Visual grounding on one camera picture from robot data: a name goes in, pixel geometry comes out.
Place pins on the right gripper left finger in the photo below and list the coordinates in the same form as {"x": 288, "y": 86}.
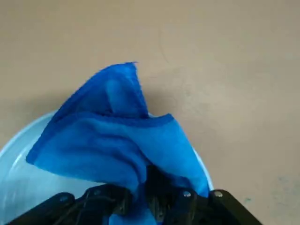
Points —
{"x": 98, "y": 204}

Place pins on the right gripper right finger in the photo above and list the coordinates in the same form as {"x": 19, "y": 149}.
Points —
{"x": 199, "y": 211}

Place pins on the blue microfibre cloth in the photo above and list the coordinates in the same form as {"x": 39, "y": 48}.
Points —
{"x": 105, "y": 145}

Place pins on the light blue plastic plate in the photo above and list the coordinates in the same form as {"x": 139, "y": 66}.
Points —
{"x": 23, "y": 187}

